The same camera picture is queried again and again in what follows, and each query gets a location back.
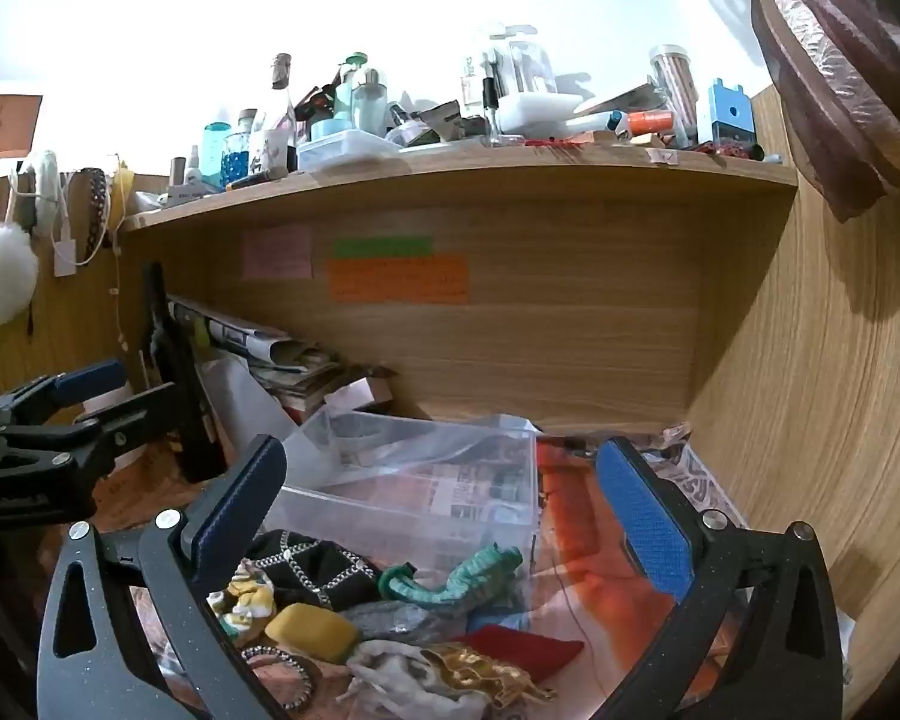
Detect beaded hair tie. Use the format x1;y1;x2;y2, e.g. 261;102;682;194
240;643;322;713

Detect gold shiny fabric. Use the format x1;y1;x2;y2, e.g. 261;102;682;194
420;642;560;713

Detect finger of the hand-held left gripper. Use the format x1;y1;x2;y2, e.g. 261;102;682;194
41;381;179;477
0;358;127;432

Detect clear pump bottle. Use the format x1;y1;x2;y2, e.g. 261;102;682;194
351;67;389;137

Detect white plastic tray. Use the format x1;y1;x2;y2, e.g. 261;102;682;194
497;92;584;139

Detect grey glitter cloth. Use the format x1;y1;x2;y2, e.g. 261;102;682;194
341;600;470;642

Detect green sticky note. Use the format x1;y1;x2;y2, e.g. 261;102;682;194
333;236;434;259

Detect beaded headband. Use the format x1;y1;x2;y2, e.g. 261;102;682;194
82;166;113;262

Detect brown plastic bag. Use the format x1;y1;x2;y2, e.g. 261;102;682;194
748;0;900;224

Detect red cloth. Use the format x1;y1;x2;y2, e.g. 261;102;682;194
450;624;586;680

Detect white printed mug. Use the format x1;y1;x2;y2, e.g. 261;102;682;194
250;127;299;175

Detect yellow and white sock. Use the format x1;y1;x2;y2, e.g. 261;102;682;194
208;561;277;642

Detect black chain-pattern pouch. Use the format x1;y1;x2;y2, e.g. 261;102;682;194
241;529;385;612

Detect green-capped bottle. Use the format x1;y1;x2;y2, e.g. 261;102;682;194
334;51;370;122

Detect glass bottle with brown cap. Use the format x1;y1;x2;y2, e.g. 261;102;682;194
270;52;299;137

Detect tall jar of brown sticks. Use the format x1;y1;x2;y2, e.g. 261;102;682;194
648;45;703;134

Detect clear plastic storage bin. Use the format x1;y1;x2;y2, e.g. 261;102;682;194
259;411;545;616

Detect white fluffy pompom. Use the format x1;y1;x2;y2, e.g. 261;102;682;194
0;222;41;327

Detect teal plastic bottle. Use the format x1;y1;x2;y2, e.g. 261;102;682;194
201;123;233;187

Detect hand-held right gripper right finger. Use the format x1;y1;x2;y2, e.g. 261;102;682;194
592;435;848;720

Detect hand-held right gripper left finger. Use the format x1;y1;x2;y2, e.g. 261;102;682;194
36;433;290;720

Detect pink sticky note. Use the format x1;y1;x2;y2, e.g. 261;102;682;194
241;226;316;281

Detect jar of blue beads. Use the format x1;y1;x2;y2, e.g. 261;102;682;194
221;109;261;182

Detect white charger with cable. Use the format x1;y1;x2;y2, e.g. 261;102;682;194
6;169;110;278

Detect wooden shelf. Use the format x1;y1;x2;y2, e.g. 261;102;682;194
114;141;802;437

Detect orange sticky note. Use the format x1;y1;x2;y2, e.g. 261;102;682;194
327;255;470;306

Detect clear lidded plastic box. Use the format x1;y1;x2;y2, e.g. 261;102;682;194
297;129;400;173

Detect stack of newspapers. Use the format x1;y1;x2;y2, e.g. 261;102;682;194
166;297;398;425

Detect teal green scrunchie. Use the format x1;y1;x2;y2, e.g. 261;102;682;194
377;542;526;610

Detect blue plastic box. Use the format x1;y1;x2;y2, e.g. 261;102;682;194
705;78;756;149

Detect yellow hanging ornament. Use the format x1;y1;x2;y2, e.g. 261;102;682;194
111;156;136;222

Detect white crumpled cloth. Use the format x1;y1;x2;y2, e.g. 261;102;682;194
341;639;496;720

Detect yellow sponge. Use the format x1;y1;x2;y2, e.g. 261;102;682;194
264;603;361;665

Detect large clear jar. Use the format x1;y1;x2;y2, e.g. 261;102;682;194
484;24;557;100

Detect black folding stand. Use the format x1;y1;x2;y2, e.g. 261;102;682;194
139;261;230;484

